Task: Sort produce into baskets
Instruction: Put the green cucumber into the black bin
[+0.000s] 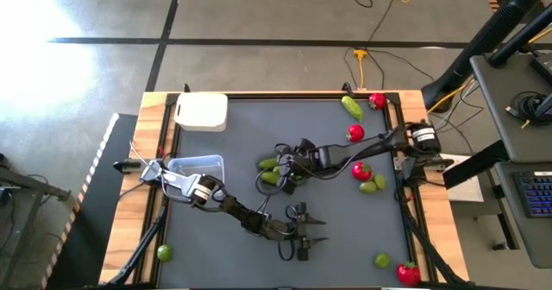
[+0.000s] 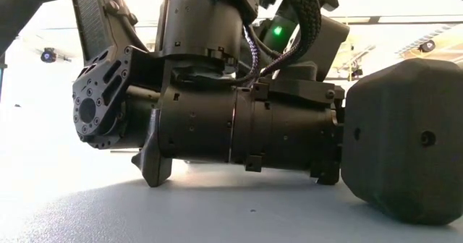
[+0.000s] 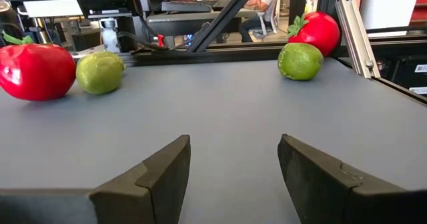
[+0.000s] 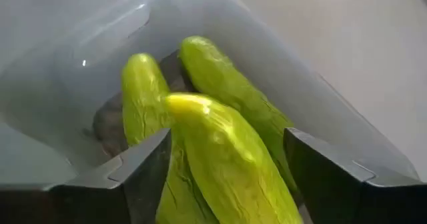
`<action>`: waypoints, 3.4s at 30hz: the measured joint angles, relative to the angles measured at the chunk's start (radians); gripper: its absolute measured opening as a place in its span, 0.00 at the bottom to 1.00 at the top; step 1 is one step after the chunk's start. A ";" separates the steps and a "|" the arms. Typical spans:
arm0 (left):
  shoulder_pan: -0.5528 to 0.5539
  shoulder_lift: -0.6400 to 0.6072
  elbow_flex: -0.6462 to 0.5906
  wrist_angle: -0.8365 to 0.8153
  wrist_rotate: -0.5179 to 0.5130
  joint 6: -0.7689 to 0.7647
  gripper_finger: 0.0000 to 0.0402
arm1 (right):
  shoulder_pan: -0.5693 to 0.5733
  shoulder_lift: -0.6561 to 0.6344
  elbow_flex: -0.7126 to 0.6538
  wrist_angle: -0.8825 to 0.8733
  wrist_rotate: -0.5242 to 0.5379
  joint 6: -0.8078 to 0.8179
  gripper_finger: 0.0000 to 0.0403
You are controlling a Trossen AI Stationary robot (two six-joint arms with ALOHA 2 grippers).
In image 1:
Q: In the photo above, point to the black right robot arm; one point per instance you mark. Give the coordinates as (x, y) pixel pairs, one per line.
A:
(371, 145)

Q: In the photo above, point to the grey table mat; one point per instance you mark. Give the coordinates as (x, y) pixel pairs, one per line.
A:
(345, 229)

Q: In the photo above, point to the black slanted pole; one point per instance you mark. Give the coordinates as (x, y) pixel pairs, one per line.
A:
(517, 39)

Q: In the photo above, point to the black tower fan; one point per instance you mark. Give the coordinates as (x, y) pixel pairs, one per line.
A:
(487, 35)

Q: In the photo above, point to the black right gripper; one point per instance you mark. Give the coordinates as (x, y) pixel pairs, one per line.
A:
(310, 158)

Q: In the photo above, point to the backlit black keyboard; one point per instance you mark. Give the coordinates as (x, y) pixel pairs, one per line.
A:
(535, 193)

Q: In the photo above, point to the grey side desk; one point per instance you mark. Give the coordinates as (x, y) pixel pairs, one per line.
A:
(496, 109)

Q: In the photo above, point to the black crossbar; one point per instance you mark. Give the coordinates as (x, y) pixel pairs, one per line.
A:
(474, 165)

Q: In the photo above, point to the grey keyboard desk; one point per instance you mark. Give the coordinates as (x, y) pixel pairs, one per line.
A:
(530, 242)

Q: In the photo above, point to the red pepper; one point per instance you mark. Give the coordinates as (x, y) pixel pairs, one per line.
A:
(355, 133)
(361, 171)

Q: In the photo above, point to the white box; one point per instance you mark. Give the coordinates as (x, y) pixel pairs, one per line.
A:
(466, 193)

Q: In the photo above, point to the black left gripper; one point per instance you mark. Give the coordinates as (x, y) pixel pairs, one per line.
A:
(276, 229)

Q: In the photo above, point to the clear plastic bin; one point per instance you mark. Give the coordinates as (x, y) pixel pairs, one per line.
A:
(194, 165)

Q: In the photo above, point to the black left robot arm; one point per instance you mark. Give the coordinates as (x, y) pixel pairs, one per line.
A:
(233, 208)

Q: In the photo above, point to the black platform with striped edge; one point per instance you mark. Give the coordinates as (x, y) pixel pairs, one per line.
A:
(95, 221)

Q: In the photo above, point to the grey metal stand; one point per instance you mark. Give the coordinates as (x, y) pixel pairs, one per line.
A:
(26, 184)

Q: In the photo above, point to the yellow power plug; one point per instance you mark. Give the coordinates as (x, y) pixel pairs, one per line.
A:
(360, 54)

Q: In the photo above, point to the black tray with cucumbers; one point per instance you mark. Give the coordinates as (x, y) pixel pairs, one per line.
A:
(261, 171)

